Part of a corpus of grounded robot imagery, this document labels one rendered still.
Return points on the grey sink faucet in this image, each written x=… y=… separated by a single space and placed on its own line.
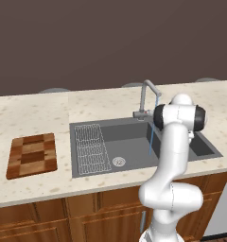
x=143 y=97

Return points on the wooden cupboard door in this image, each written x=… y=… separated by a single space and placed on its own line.
x=213 y=201
x=109 y=217
x=27 y=223

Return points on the round metal sink drain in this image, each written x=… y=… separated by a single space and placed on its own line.
x=119 y=161

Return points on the dark grey sink basin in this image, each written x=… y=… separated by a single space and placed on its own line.
x=131 y=148

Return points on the pale grey dishwasher front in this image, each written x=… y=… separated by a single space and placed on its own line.
x=222 y=208

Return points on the grey round stool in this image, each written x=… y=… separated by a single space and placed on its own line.
x=132 y=84
x=55 y=90
x=207 y=79

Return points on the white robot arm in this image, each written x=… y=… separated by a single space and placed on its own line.
x=172 y=176

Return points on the blue water stream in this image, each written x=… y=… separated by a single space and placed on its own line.
x=151 y=138

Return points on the checkered wooden cutting board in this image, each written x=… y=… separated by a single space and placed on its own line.
x=32 y=156

